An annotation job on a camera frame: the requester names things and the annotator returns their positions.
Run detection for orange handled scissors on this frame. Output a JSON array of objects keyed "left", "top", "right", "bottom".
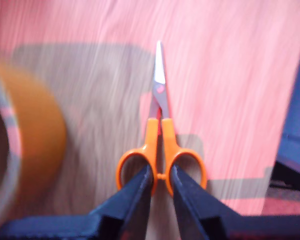
[{"left": 115, "top": 40, "right": 208, "bottom": 198}]

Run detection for dark blue chair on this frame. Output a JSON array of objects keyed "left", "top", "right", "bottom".
[{"left": 269, "top": 24, "right": 300, "bottom": 192}]

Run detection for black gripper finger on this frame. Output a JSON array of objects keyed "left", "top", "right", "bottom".
[
  {"left": 169, "top": 163, "right": 241, "bottom": 240},
  {"left": 89, "top": 163, "right": 154, "bottom": 240}
]

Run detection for wide orange-brown tape roll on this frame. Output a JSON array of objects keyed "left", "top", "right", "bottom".
[{"left": 0, "top": 59, "right": 67, "bottom": 226}]

